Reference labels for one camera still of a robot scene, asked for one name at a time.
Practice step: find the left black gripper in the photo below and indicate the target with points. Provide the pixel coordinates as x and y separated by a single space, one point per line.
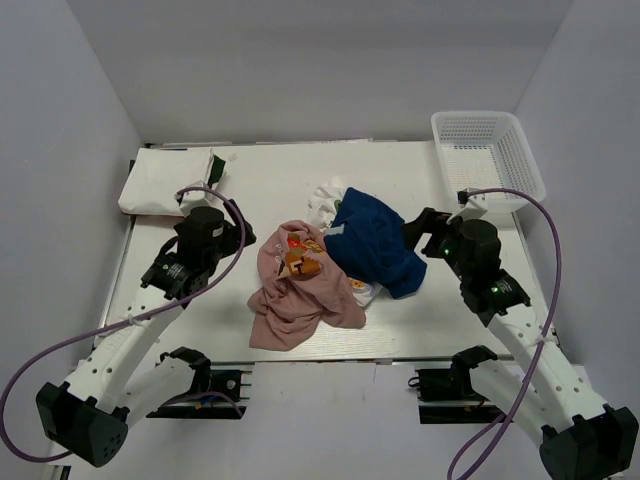
233 233

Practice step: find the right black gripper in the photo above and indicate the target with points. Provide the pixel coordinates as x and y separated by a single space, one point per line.
429 221

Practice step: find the blue t shirt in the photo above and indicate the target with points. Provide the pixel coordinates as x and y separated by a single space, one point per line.
367 243

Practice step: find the pink t shirt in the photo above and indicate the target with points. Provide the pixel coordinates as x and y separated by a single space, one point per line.
301 287

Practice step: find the white printed t shirt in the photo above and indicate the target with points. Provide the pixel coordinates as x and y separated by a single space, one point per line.
323 205

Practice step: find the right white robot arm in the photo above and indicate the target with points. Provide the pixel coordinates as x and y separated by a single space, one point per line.
577 433

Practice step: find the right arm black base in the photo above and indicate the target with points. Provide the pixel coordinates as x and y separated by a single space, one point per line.
443 399

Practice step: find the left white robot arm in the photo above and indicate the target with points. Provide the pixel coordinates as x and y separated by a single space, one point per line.
91 412

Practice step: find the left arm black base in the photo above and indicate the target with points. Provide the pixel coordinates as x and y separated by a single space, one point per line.
228 398

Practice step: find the folded red t shirt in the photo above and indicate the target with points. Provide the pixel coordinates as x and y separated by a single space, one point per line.
154 216

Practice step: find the folded green t shirt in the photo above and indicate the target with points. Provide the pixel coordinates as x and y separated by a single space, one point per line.
217 171

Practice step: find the folded white t shirt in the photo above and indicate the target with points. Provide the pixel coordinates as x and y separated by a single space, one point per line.
157 175

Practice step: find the white plastic basket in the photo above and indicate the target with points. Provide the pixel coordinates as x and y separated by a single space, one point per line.
483 150

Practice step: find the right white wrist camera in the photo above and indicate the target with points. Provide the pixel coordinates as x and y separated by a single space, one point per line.
471 206

